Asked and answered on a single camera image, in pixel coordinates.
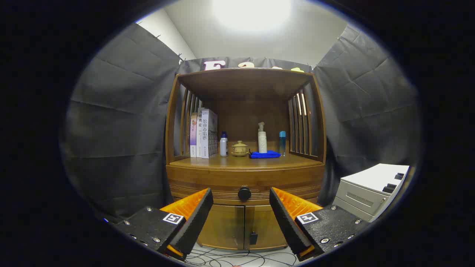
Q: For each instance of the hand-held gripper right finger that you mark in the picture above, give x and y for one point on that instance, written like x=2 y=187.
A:
x=285 y=222

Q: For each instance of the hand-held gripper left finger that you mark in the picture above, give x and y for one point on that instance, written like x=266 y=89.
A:
x=196 y=222

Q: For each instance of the wooden drawer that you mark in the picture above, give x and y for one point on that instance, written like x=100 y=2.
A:
x=207 y=181

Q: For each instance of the black round drawer knob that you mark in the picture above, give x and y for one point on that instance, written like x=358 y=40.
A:
x=244 y=193

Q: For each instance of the wooden cabinet door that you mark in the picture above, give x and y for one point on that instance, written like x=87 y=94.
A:
x=265 y=226
x=226 y=226

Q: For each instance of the wooden countertop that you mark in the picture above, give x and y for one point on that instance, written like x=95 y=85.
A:
x=237 y=162

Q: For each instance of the white filing cabinet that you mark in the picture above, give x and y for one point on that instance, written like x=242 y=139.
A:
x=371 y=178

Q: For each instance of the wooden cabinet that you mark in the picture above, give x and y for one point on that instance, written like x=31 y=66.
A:
x=241 y=107

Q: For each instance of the black door latch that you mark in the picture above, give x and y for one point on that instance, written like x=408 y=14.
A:
x=253 y=238

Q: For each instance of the blue cloth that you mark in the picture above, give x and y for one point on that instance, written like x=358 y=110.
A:
x=265 y=154

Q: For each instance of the clear bottle light blue cap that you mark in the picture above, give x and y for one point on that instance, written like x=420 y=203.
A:
x=282 y=142

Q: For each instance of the white bottle dark blue cap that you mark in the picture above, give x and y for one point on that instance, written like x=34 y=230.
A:
x=223 y=146

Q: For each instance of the white pump bottle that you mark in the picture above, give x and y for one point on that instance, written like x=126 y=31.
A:
x=262 y=142

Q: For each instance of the yellow lidded tea bowl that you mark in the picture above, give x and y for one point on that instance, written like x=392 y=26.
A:
x=240 y=149

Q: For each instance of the purple book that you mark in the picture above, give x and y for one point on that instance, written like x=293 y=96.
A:
x=193 y=137

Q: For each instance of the white patterned book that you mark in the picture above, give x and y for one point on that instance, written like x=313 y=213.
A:
x=209 y=137

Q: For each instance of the ceiling light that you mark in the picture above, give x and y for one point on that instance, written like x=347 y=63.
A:
x=252 y=13

